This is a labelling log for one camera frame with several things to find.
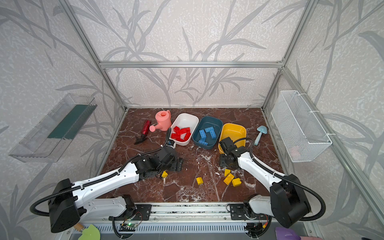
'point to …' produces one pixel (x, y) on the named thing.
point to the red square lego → (176, 129)
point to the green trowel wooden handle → (91, 233)
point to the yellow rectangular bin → (236, 132)
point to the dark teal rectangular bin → (205, 122)
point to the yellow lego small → (227, 171)
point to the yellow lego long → (228, 179)
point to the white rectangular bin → (183, 128)
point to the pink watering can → (164, 120)
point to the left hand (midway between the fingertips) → (178, 157)
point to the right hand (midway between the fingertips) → (225, 157)
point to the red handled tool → (145, 131)
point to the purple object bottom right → (285, 233)
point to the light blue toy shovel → (262, 129)
